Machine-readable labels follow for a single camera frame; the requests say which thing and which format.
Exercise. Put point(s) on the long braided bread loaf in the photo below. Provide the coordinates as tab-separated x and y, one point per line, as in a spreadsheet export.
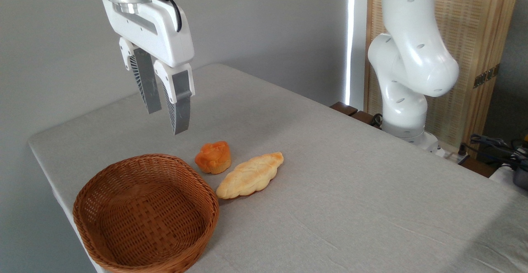
247	176

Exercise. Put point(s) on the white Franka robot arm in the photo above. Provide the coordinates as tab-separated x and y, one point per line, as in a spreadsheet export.
412	58

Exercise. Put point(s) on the metal screen hinge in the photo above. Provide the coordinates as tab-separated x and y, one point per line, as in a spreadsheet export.
486	76

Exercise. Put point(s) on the brown wicker basket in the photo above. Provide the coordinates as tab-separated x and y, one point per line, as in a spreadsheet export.
144	223

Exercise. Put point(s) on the grey tablecloth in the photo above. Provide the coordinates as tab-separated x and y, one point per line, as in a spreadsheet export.
350	182

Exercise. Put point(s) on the wooden folding screen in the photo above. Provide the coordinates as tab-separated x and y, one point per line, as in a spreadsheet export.
466	38

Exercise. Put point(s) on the orange muffin bread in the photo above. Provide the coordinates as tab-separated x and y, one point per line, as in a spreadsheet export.
212	157

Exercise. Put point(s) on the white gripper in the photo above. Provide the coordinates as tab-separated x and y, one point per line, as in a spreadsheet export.
165	38

